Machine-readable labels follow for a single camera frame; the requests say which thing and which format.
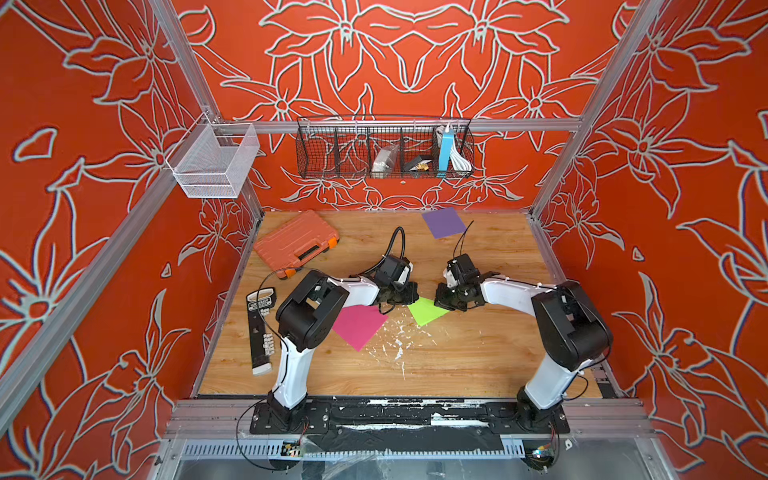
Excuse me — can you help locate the black wire wall basket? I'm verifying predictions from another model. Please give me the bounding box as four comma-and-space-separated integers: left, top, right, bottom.
296, 115, 475, 180

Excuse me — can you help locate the lime green square paper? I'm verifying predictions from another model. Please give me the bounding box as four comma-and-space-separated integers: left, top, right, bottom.
408, 297, 448, 327

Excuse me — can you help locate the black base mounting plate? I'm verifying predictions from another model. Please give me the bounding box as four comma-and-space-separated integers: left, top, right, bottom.
248, 397, 570, 454

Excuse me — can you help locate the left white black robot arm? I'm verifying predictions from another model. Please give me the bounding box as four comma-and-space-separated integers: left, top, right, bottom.
266, 270, 419, 431

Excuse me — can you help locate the light blue box in basket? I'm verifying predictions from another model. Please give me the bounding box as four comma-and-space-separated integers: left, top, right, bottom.
436, 126, 454, 178

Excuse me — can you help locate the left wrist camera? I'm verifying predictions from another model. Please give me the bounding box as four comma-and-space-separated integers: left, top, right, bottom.
373, 255, 413, 288

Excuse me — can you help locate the orange plastic tool case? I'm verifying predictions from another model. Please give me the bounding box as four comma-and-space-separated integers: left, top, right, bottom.
254, 211, 340, 279

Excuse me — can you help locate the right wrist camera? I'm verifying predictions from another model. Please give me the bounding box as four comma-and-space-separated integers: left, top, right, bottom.
443, 254, 480, 288

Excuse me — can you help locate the magenta square paper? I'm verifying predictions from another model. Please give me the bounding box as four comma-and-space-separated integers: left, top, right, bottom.
332, 306, 388, 352

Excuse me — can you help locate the clear plastic bag in basket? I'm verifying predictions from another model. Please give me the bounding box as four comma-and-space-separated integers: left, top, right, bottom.
371, 145, 399, 179

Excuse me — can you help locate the purple square paper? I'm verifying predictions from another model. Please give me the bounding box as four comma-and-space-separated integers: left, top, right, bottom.
422, 208, 466, 239

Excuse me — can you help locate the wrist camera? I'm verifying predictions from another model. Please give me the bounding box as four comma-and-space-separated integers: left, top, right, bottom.
373, 255, 413, 288
443, 254, 480, 288

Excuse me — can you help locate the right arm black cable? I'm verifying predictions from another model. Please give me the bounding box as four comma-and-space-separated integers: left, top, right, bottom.
452, 220, 475, 259

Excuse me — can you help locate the white cable in basket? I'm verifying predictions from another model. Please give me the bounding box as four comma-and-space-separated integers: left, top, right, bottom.
449, 139, 474, 176

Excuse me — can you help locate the black white bit holder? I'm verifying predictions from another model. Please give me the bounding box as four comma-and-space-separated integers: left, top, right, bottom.
246, 287, 277, 376

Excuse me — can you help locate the small black box in basket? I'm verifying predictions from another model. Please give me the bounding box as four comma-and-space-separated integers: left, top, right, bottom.
403, 155, 433, 174

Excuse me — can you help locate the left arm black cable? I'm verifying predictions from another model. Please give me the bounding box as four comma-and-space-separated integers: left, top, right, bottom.
377, 226, 407, 264

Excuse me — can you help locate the clear acrylic wall bin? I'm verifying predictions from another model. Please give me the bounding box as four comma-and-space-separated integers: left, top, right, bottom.
168, 124, 260, 199

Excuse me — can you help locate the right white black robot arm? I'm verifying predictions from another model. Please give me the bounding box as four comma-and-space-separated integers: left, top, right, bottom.
435, 273, 613, 432

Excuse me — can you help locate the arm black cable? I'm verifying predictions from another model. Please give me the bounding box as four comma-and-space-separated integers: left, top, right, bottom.
377, 226, 407, 264
452, 220, 475, 259

